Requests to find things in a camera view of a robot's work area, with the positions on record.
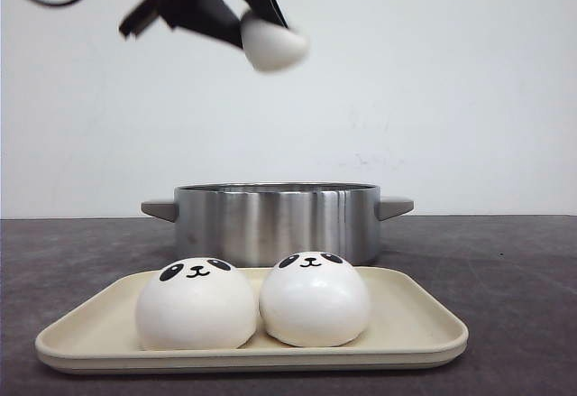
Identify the stainless steel pot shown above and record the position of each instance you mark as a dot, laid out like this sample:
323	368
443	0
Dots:
257	224

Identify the beige rectangular tray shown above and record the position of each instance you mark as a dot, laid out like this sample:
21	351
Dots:
409	329

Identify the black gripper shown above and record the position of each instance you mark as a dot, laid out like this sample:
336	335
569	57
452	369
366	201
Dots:
212	18

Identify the panda bun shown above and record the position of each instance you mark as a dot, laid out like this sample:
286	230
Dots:
196	304
314	299
269	47

